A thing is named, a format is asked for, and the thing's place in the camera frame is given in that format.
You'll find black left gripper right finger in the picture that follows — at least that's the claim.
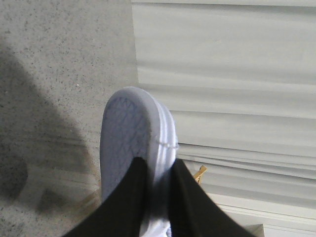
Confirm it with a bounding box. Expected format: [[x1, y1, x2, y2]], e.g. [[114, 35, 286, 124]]
[[168, 159, 253, 237]]

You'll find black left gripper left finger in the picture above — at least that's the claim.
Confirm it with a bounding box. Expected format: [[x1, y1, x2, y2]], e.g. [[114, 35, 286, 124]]
[[65, 158, 148, 237]]

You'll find light blue slipper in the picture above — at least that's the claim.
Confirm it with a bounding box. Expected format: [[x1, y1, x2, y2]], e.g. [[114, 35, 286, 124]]
[[99, 86, 181, 237]]

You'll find yellow wooden frame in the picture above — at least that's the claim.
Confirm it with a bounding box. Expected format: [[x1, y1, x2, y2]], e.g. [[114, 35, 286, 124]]
[[193, 165, 207, 184]]

